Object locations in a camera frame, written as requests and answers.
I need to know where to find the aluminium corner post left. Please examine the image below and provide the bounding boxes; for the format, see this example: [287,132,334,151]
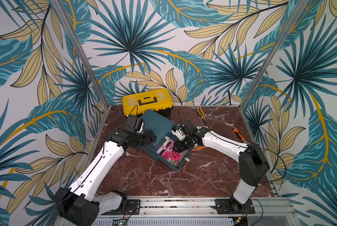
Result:
[51,0,109,110]

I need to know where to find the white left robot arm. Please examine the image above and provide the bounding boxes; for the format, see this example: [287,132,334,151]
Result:
[54,126,156,226]

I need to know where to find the aluminium corner post right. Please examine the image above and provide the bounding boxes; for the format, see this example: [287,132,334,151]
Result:
[239,0,309,111]

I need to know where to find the teal drawer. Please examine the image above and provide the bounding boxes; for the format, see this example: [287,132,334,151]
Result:
[156,136,193,172]

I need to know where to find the white pink seed bag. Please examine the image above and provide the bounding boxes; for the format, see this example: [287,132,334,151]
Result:
[160,143,189,168]

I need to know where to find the orange adjustable wrench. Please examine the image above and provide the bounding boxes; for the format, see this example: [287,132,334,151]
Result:
[232,127,249,144]

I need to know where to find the aluminium corner post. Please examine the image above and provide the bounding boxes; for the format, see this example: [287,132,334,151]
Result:
[239,0,309,111]
[51,0,109,110]

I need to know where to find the orange seed bag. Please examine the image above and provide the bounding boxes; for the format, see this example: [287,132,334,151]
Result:
[193,146,206,151]

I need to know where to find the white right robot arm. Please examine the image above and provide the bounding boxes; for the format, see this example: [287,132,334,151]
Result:
[171,127,270,205]

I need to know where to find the yellow and black toolbox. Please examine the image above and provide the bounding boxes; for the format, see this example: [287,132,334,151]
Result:
[122,89,173,117]

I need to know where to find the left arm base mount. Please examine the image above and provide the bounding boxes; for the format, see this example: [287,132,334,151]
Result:
[102,199,141,216]

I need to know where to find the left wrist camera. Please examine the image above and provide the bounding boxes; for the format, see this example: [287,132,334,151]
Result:
[122,115,144,133]

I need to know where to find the yellow handled pliers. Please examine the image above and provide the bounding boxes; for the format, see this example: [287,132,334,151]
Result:
[196,107,207,124]

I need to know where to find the teal drawer cabinet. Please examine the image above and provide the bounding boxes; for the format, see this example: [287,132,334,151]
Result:
[140,110,178,162]

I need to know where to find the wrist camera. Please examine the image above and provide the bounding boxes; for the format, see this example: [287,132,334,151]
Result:
[171,121,198,141]
[122,115,144,133]

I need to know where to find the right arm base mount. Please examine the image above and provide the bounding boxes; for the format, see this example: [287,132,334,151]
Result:
[213,198,256,215]

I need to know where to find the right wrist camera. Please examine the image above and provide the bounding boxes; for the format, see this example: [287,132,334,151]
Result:
[171,121,198,141]

